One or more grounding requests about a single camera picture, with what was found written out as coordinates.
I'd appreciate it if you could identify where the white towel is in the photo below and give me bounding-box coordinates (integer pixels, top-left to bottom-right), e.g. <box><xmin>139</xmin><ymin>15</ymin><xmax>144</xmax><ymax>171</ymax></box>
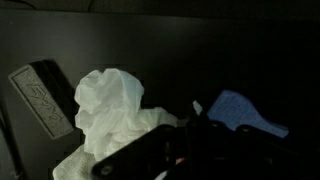
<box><xmin>52</xmin><ymin>106</ymin><xmax>182</xmax><ymax>180</ymax></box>

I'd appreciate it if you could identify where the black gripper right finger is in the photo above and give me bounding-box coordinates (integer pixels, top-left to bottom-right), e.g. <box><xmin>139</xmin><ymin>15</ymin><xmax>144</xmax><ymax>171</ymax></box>
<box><xmin>186</xmin><ymin>99</ymin><xmax>320</xmax><ymax>180</ymax></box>

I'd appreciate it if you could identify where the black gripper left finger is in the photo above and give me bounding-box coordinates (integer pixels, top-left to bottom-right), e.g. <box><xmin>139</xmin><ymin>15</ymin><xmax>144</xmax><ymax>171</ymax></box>
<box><xmin>90</xmin><ymin>123</ymin><xmax>188</xmax><ymax>180</ymax></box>

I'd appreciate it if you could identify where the flat black box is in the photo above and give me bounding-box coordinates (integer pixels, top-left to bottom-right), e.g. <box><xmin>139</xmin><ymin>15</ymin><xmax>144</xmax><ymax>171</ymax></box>
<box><xmin>7</xmin><ymin>59</ymin><xmax>80</xmax><ymax>141</ymax></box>

